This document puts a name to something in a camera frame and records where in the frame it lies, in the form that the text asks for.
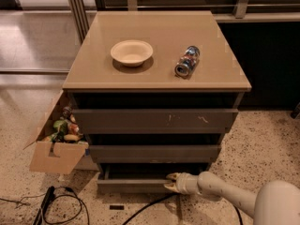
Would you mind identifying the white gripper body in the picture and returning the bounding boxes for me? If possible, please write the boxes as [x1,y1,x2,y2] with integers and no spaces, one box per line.
[175,172,199,195]

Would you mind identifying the grey bottom drawer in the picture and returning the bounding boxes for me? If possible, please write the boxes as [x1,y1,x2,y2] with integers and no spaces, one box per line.
[97,163,209,193]

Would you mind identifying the grey drawer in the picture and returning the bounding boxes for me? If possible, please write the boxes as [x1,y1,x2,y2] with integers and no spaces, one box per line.
[89,145,220,163]
[97,163,209,193]
[73,109,238,134]

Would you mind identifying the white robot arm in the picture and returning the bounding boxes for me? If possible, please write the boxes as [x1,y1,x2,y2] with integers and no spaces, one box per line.
[164,172,300,225]

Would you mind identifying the grey middle drawer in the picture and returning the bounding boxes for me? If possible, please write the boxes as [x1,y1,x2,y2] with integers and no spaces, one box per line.
[89,145,220,163]

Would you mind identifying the grey three-drawer cabinet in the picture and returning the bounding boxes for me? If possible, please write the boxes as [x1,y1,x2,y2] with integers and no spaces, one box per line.
[62,10,252,186]

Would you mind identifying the grey top drawer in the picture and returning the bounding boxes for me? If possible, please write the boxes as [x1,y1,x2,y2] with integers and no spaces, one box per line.
[73,109,238,134]

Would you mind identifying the black tape strip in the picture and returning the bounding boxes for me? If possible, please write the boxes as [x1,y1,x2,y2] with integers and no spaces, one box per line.
[110,205,124,210]

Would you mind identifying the blue soda can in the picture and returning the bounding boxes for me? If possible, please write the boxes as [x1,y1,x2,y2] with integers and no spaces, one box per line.
[174,46,200,78]

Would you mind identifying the colourful toys in box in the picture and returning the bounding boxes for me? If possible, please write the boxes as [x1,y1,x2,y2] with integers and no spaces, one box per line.
[42,106,83,143]

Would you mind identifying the black power strip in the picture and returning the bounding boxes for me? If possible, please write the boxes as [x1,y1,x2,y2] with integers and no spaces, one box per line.
[32,187,54,225]

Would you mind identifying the cardboard box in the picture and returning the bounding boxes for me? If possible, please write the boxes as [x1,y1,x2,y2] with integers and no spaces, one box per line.
[24,91,88,174]

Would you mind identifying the white paper bowl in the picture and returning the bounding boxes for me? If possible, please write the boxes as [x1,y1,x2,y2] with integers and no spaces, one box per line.
[111,40,153,67]

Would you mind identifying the thick black floor cable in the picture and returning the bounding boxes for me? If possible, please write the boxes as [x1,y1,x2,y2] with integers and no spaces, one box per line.
[121,192,244,225]

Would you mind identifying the thin black looped cable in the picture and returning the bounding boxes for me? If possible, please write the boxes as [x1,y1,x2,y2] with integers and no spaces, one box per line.
[42,187,91,225]

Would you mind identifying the metal railing frame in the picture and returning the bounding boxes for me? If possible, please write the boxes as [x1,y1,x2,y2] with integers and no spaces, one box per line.
[69,0,300,38]

